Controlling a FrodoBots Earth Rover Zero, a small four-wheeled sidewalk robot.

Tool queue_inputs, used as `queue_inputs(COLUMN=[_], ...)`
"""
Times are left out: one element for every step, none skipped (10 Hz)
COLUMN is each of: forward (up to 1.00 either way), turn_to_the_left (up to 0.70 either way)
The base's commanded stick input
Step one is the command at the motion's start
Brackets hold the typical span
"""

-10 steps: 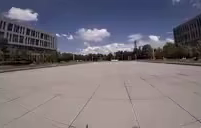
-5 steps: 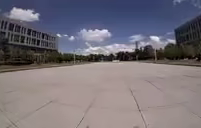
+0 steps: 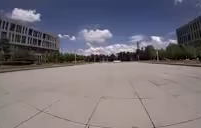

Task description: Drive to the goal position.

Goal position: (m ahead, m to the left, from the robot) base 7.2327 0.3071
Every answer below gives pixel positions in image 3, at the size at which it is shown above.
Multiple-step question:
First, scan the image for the distant line of trees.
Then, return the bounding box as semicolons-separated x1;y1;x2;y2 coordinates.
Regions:
65;51;145;63

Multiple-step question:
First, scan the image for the pale concrete slab plaza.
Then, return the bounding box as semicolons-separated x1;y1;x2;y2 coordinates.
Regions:
0;61;201;128

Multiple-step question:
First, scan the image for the distant tower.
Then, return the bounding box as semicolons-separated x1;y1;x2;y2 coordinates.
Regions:
136;40;140;53

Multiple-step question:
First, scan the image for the dark raised kerb strip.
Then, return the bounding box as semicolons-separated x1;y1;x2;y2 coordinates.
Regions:
0;62;92;75
137;59;201;69

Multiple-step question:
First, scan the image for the row of green trees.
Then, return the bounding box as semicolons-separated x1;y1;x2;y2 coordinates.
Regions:
0;39;67;66

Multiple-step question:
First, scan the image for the row of leafy trees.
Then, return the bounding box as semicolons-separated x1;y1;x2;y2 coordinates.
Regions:
142;40;201;62

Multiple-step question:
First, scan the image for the pale multi-storey building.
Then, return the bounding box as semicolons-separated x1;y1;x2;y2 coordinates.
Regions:
0;15;61;64

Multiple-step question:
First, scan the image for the dark glass multi-storey building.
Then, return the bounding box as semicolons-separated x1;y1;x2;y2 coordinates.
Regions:
175;9;201;48

